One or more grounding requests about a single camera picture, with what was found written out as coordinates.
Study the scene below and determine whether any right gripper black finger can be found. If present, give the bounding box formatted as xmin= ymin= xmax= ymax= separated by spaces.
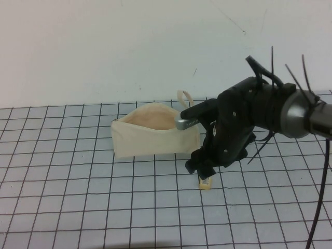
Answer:
xmin=185 ymin=148 xmax=209 ymax=174
xmin=197 ymin=161 xmax=217 ymax=180

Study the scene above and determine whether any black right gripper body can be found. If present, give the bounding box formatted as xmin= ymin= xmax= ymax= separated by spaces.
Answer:
xmin=201 ymin=77 xmax=284 ymax=167

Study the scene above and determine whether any cream eraser with barcode sleeve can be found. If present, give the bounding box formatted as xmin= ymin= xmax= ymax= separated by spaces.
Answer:
xmin=198 ymin=176 xmax=213 ymax=191

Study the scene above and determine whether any cream fabric pencil case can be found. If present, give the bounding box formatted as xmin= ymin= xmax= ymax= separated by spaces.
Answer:
xmin=110 ymin=90 xmax=202 ymax=159

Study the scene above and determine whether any black zip tie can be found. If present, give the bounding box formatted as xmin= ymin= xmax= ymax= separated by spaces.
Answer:
xmin=247 ymin=130 xmax=276 ymax=165
xmin=301 ymin=54 xmax=321 ymax=105
xmin=271 ymin=46 xmax=276 ymax=89
xmin=285 ymin=63 xmax=303 ymax=91

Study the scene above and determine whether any blue grid pattern tablecloth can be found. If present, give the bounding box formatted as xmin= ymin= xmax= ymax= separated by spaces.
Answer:
xmin=0 ymin=90 xmax=332 ymax=249

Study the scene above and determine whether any silver wrist camera with black mount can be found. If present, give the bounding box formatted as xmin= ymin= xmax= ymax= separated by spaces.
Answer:
xmin=175 ymin=99 xmax=220 ymax=131

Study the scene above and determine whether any black cable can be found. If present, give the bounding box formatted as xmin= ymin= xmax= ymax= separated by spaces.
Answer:
xmin=245 ymin=54 xmax=286 ymax=89

